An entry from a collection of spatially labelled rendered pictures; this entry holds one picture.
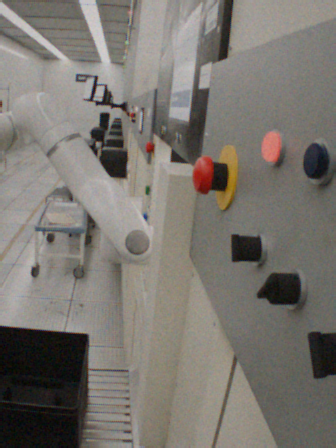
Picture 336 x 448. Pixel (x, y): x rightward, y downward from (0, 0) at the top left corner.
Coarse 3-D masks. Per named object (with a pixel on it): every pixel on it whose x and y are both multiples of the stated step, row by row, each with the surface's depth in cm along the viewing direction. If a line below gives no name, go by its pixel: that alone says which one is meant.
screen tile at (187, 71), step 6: (192, 30) 70; (192, 36) 70; (186, 42) 76; (192, 42) 69; (186, 48) 76; (192, 48) 69; (192, 54) 69; (192, 60) 68; (186, 66) 74; (192, 66) 68; (186, 72) 74; (186, 78) 74
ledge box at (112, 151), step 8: (104, 152) 362; (112, 152) 362; (120, 152) 363; (104, 160) 363; (112, 160) 363; (120, 160) 364; (104, 168) 366; (112, 168) 367; (120, 168) 367; (112, 176) 370; (120, 176) 370
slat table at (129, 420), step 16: (96, 368) 108; (112, 368) 109; (128, 368) 110; (128, 384) 106; (96, 400) 95; (112, 400) 96; (128, 400) 97; (96, 416) 90; (112, 416) 90; (128, 416) 91; (128, 432) 117
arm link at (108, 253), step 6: (102, 234) 80; (102, 240) 80; (108, 240) 80; (102, 246) 80; (108, 246) 80; (102, 252) 80; (108, 252) 80; (114, 252) 80; (102, 258) 81; (108, 258) 81; (114, 258) 81; (120, 258) 80; (150, 258) 81; (138, 264) 84; (144, 264) 84
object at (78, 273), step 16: (48, 208) 369; (64, 208) 375; (80, 208) 379; (48, 224) 324; (64, 224) 327; (80, 224) 332; (48, 240) 408; (48, 256) 326; (64, 256) 328; (80, 256) 330; (32, 272) 322; (80, 272) 333
